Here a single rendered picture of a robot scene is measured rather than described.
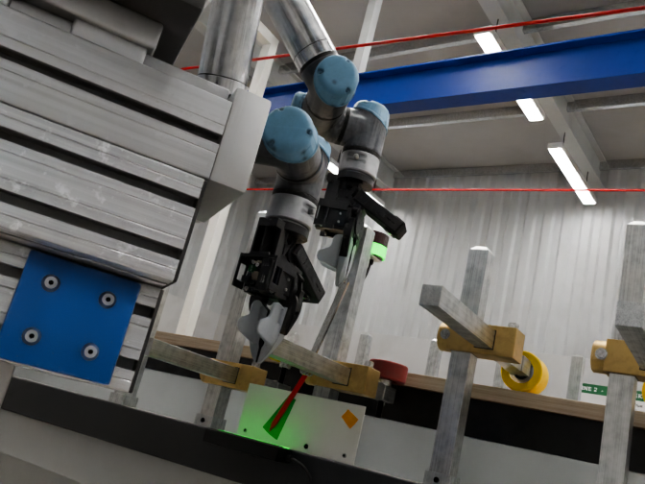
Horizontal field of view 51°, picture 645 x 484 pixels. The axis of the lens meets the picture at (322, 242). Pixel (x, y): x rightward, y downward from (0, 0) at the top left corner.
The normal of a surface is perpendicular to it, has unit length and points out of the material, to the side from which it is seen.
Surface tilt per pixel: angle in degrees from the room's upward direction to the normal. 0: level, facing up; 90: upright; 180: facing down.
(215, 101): 90
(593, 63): 90
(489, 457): 90
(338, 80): 90
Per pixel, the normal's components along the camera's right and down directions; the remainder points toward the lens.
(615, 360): -0.50, -0.36
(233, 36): 0.25, 0.05
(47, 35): 0.41, -0.16
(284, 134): -0.11, -0.31
